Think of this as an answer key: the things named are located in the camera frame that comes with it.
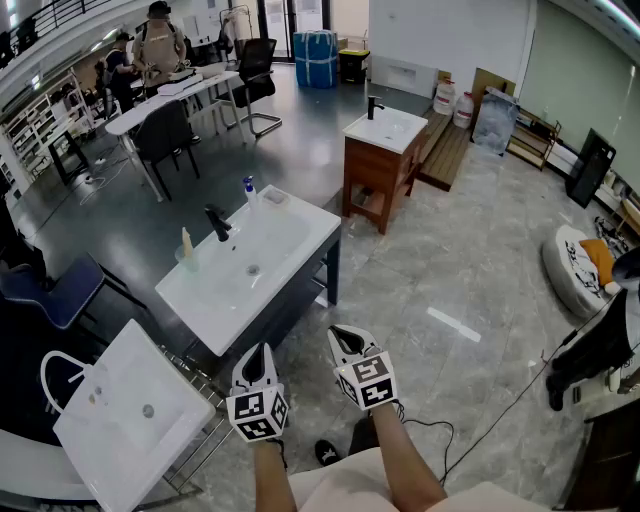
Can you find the wooden shelf rack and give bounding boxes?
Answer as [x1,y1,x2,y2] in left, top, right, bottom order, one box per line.
[505,106,563,172]

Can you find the black mesh office chair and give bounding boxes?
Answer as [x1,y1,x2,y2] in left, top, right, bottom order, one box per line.
[214,38,284,140]

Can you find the black flat panel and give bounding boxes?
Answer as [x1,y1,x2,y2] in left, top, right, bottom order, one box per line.
[564,127,617,210]

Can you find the white rounded tub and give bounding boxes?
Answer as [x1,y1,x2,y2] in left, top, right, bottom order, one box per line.
[0,427,99,501]

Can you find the brown cardboard sheet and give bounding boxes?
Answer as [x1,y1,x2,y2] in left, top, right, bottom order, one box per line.
[469,67,517,109]

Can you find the black floor cable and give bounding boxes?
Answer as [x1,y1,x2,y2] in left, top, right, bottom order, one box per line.
[397,294,624,486]

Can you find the orange cushion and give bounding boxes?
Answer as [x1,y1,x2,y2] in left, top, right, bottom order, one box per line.
[578,238,617,289]

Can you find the long white desk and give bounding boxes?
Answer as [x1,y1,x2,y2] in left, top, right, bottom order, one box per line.
[104,69,247,204]

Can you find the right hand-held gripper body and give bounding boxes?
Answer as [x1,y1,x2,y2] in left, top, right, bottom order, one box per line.
[334,350,399,412]

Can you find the thick black faucet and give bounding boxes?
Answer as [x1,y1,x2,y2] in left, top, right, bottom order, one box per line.
[203,203,234,244]

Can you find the black bin with yellow lid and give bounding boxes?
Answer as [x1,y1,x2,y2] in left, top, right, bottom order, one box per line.
[338,48,372,85]

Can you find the dark brown wooden cabinet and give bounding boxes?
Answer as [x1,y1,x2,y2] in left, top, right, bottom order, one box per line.
[564,409,640,512]

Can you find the pale green translucent cup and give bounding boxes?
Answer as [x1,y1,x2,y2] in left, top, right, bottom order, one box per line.
[174,243,201,274]

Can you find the white power cable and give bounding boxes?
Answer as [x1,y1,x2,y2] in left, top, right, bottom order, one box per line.
[78,157,132,207]

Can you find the white square sink basin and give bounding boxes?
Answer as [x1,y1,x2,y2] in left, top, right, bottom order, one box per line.
[52,318,217,512]

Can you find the metal wire rack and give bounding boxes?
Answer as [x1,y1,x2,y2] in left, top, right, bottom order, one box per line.
[149,344,236,496]

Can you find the brown wooden vanity cabinet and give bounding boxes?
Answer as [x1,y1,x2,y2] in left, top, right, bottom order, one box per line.
[342,130,430,236]

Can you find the person's beige clothing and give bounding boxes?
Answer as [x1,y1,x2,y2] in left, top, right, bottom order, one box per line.
[287,446,554,512]

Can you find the dark grey sink cabinet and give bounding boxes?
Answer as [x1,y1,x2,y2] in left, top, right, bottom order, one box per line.
[192,232,342,374]

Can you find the person's right forearm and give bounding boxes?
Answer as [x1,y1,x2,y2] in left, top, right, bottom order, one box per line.
[369,402,449,512]

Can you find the white jug with red label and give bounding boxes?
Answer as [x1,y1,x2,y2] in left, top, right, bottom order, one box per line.
[432,78,457,117]
[452,90,475,130]

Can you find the black white patterned cloth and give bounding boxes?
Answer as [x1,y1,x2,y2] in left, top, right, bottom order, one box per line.
[594,215,627,251]

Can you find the blue padded chair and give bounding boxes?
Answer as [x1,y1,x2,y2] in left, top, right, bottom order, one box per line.
[0,252,149,346]

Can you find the wooden slatted platform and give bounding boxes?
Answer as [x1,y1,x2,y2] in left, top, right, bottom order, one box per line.
[417,107,474,193]

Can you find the white shelving unit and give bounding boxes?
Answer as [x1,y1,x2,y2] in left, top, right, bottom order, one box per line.
[0,69,97,177]

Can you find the white arched faucet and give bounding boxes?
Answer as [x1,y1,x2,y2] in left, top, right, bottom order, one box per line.
[39,349,110,417]

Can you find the person's black shoe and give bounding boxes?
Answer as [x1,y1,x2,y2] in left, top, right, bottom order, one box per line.
[313,438,342,468]

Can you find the clear bottle with blue pump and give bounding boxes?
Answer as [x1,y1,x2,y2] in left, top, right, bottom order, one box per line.
[242,175,261,217]

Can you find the black metal railing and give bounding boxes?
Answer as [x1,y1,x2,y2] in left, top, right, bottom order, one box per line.
[0,0,112,69]

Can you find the white patterned bean bag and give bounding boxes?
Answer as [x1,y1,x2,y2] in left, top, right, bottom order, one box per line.
[541,224,621,321]

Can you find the blue wrapped bundle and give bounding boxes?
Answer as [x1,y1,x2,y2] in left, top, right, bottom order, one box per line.
[293,29,340,90]

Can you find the glass entrance doors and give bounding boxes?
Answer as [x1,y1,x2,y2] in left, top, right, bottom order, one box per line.
[256,0,332,65]

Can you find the person's left forearm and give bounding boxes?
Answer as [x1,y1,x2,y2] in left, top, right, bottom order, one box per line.
[252,438,300,512]

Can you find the small white sink basin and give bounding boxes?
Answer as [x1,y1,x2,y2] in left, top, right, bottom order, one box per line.
[342,106,429,155]

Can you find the metal garment rack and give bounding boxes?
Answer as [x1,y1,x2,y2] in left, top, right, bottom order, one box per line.
[219,3,252,44]

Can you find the plastic-wrapped panel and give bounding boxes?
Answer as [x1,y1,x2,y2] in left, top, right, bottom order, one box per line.
[471,85,521,158]

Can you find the large white sink basin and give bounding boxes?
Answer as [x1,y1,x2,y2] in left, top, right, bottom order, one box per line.
[154,184,342,357]

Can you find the dark grey chair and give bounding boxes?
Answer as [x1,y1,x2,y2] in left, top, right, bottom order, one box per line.
[132,98,202,203]

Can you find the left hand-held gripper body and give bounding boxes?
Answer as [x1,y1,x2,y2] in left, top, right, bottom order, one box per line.
[225,381,290,444]

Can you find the black stool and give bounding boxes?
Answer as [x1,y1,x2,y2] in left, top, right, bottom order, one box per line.
[47,130,92,187]

